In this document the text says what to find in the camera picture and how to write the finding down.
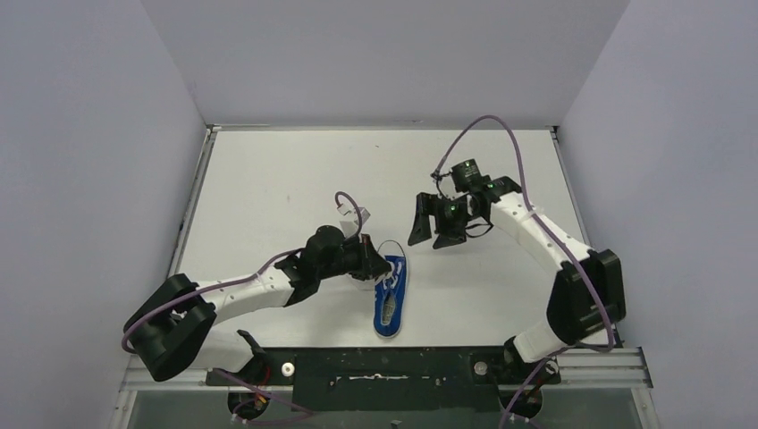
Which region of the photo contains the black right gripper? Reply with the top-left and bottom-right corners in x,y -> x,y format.
408,193 -> 479,250

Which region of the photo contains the blue canvas sneaker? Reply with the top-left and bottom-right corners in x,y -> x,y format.
373,240 -> 409,339

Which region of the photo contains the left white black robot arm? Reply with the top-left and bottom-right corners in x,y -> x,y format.
122,225 -> 392,382

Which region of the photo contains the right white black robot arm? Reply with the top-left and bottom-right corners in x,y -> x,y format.
408,176 -> 626,382

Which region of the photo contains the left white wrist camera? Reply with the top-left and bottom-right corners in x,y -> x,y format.
337,204 -> 370,239

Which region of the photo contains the aluminium frame rail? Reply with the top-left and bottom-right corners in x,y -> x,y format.
120,348 -> 653,392

